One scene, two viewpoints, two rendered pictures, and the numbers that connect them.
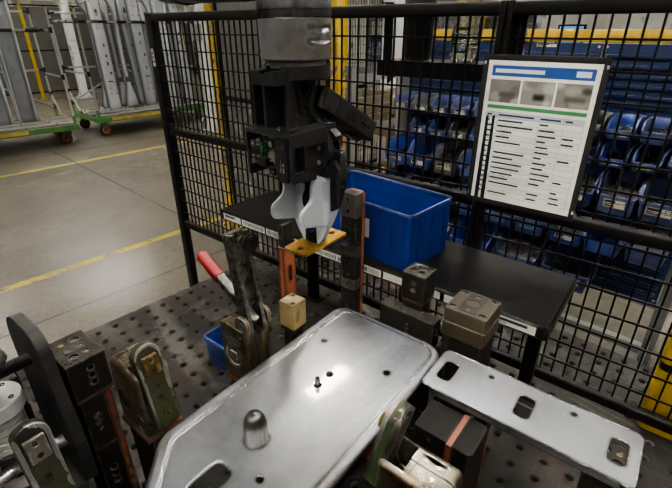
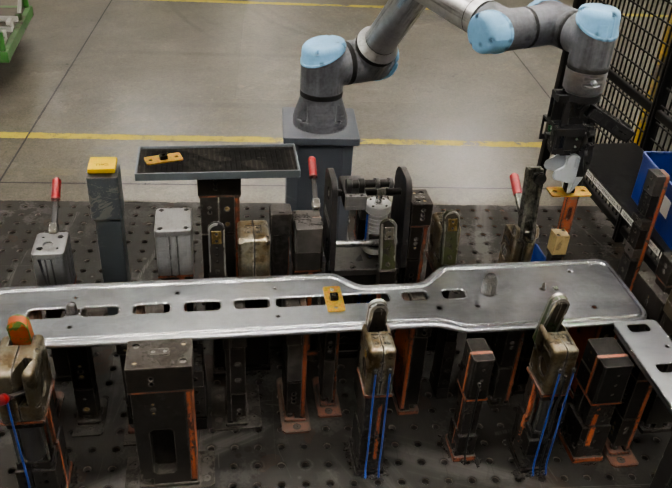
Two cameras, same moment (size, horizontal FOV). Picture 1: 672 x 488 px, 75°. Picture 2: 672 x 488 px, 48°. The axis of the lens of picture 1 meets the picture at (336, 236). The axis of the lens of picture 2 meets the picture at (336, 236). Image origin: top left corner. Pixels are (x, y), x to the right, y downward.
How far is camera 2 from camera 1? 107 cm
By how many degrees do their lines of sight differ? 37
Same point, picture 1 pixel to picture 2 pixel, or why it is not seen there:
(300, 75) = (575, 100)
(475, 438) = (618, 364)
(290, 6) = (578, 68)
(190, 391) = not seen: hidden behind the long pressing
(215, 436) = (467, 279)
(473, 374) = (655, 338)
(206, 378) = not seen: hidden behind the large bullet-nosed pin
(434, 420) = (602, 344)
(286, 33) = (573, 79)
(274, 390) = (514, 278)
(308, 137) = (569, 132)
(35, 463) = (386, 239)
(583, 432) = not seen: outside the picture
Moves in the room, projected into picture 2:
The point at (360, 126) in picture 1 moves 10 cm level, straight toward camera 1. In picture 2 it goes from (617, 132) to (590, 147)
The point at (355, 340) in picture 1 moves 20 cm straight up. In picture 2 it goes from (591, 282) to (614, 205)
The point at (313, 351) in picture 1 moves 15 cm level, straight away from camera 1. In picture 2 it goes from (556, 273) to (584, 246)
